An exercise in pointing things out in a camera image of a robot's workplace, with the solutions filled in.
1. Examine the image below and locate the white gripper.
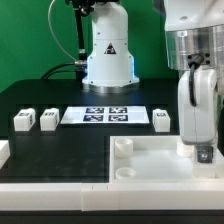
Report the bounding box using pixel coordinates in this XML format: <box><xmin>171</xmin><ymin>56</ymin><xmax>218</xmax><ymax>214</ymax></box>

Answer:
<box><xmin>178</xmin><ymin>69</ymin><xmax>217</xmax><ymax>164</ymax></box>

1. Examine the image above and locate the white square tabletop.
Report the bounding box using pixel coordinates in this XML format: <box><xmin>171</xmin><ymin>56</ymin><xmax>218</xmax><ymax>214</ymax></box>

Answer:
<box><xmin>109</xmin><ymin>136</ymin><xmax>224</xmax><ymax>182</ymax></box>

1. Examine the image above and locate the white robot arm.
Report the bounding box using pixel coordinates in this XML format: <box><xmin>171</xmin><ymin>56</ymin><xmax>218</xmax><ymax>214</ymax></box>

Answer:
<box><xmin>82</xmin><ymin>0</ymin><xmax>224</xmax><ymax>165</ymax></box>

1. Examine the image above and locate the white sheet with markers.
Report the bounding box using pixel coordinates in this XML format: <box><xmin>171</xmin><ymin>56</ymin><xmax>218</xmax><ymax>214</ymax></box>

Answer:
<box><xmin>61</xmin><ymin>106</ymin><xmax>149</xmax><ymax>124</ymax></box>

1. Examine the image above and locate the white front wall fence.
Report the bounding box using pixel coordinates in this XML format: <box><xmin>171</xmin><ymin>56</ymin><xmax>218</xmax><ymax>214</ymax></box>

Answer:
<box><xmin>0</xmin><ymin>181</ymin><xmax>224</xmax><ymax>211</ymax></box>

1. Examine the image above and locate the black cable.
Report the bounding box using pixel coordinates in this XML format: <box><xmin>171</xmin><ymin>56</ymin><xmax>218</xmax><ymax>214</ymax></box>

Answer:
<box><xmin>41</xmin><ymin>62</ymin><xmax>88</xmax><ymax>80</ymax></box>

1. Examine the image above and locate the black camera pole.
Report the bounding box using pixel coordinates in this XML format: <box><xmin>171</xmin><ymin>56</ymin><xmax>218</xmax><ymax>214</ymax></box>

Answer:
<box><xmin>65</xmin><ymin>0</ymin><xmax>98</xmax><ymax>80</ymax></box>

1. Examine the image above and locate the white left wall piece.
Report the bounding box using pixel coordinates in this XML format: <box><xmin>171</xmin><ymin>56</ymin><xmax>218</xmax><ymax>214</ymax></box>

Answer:
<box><xmin>0</xmin><ymin>140</ymin><xmax>10</xmax><ymax>169</ymax></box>

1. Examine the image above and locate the grey cable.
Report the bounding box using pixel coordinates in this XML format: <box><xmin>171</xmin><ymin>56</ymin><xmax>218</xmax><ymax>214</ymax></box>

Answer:
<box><xmin>48</xmin><ymin>0</ymin><xmax>78</xmax><ymax>63</ymax></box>

